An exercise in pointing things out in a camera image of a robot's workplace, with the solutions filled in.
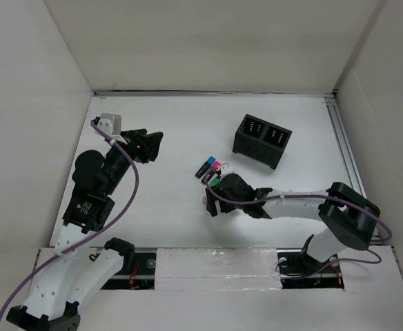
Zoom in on aluminium rail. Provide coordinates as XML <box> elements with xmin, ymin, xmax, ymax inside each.
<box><xmin>325</xmin><ymin>97</ymin><xmax>373</xmax><ymax>218</ymax></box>
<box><xmin>94</xmin><ymin>90</ymin><xmax>335</xmax><ymax>98</ymax></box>

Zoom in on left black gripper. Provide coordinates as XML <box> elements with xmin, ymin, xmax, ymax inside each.
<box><xmin>102</xmin><ymin>128</ymin><xmax>161</xmax><ymax>195</ymax></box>

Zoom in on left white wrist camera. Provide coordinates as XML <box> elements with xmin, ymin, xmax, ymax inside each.
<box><xmin>91</xmin><ymin>113</ymin><xmax>122</xmax><ymax>136</ymax></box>

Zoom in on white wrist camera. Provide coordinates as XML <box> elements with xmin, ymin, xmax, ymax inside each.
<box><xmin>219</xmin><ymin>163</ymin><xmax>235</xmax><ymax>177</ymax></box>
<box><xmin>91</xmin><ymin>113</ymin><xmax>122</xmax><ymax>136</ymax></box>

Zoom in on black highlighter green cap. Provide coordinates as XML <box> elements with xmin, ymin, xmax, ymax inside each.
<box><xmin>208</xmin><ymin>177</ymin><xmax>220</xmax><ymax>187</ymax></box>

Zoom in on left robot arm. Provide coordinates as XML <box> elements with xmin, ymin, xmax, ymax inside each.
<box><xmin>6</xmin><ymin>129</ymin><xmax>164</xmax><ymax>330</ymax></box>

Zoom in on black highlighter blue cap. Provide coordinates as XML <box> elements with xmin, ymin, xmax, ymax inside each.
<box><xmin>195</xmin><ymin>157</ymin><xmax>216</xmax><ymax>179</ymax></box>

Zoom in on front mounting rail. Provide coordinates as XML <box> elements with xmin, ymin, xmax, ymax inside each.
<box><xmin>103</xmin><ymin>247</ymin><xmax>344</xmax><ymax>291</ymax></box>

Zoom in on black two-compartment organizer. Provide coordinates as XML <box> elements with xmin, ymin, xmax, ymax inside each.
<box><xmin>233</xmin><ymin>114</ymin><xmax>292</xmax><ymax>170</ymax></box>

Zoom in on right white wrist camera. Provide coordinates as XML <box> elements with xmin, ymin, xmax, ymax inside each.
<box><xmin>219</xmin><ymin>163</ymin><xmax>235</xmax><ymax>177</ymax></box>

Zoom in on back aluminium rail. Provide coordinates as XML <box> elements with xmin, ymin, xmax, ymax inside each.
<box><xmin>94</xmin><ymin>90</ymin><xmax>335</xmax><ymax>98</ymax></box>

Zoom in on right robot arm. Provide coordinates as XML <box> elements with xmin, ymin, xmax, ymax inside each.
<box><xmin>206</xmin><ymin>172</ymin><xmax>380</xmax><ymax>274</ymax></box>

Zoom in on black highlighter pink cap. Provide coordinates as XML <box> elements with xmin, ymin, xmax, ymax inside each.
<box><xmin>201</xmin><ymin>161</ymin><xmax>221</xmax><ymax>184</ymax></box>

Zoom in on right aluminium rail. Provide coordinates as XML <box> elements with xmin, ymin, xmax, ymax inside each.
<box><xmin>325</xmin><ymin>97</ymin><xmax>373</xmax><ymax>218</ymax></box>

